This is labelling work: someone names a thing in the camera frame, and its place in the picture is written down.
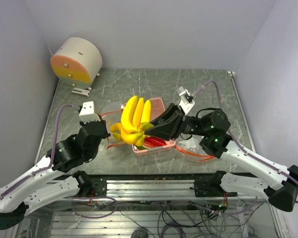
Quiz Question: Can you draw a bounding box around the red chili pepper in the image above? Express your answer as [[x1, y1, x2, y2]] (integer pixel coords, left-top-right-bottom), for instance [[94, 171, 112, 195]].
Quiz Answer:
[[145, 136, 166, 147]]

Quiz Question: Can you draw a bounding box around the single yellow banana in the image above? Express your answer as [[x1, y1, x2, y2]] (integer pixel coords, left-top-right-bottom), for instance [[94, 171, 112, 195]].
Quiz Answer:
[[110, 122, 124, 141]]

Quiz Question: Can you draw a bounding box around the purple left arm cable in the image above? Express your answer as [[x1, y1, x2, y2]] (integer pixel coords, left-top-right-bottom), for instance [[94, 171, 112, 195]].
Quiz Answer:
[[0, 104, 80, 206]]

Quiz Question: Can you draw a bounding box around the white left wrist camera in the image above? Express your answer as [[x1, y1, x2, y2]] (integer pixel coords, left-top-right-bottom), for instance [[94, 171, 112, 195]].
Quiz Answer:
[[79, 101, 101, 123]]

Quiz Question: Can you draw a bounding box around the clear zip bag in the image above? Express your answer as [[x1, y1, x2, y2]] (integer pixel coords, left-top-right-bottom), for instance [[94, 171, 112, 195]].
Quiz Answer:
[[100, 102, 125, 149], [174, 137, 215, 162]]

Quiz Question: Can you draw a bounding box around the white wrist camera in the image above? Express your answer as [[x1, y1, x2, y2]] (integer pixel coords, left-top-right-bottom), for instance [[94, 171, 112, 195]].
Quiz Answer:
[[176, 86, 195, 115], [79, 101, 101, 123]]

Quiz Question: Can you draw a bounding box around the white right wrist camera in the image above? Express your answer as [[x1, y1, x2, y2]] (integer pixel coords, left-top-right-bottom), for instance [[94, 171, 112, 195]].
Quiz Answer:
[[176, 86, 195, 115]]

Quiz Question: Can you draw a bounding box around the pink perforated plastic basket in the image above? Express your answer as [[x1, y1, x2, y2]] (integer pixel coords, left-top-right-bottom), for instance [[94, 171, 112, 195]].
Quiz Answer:
[[123, 98, 175, 155]]

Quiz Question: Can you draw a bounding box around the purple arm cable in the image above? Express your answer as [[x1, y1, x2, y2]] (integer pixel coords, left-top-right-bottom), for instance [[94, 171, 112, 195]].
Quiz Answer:
[[192, 79, 298, 205], [0, 104, 80, 206]]

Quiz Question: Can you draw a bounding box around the round cream drawer box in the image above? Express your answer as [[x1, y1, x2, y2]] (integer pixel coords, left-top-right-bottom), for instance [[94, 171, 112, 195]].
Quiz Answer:
[[50, 37, 103, 89]]

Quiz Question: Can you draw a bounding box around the watermelon slice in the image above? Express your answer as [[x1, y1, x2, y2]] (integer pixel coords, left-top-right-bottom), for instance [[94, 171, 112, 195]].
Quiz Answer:
[[135, 145, 147, 150]]

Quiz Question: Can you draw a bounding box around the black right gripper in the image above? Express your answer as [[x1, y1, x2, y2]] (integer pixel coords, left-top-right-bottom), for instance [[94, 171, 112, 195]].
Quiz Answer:
[[143, 103, 209, 140]]

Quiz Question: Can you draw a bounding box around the aluminium rail frame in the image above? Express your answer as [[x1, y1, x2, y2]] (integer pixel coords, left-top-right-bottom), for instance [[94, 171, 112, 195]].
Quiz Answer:
[[4, 173, 289, 238]]

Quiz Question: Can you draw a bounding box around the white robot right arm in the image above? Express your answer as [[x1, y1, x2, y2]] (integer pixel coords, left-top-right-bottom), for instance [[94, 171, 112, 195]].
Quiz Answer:
[[145, 103, 298, 212]]

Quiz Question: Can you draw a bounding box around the small white bracket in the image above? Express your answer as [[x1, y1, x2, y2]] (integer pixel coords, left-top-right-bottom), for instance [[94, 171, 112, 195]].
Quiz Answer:
[[72, 87, 90, 98]]

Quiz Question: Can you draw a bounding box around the yellow banana bunch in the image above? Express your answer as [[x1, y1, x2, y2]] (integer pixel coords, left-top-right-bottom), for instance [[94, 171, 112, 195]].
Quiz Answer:
[[120, 95, 153, 146]]

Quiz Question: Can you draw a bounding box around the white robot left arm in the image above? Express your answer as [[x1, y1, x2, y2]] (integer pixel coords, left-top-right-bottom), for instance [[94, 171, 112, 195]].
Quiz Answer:
[[0, 120, 110, 230]]

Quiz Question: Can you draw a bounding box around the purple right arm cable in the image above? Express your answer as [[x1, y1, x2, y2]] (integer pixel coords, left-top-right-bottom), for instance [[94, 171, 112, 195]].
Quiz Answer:
[[192, 79, 298, 205]]

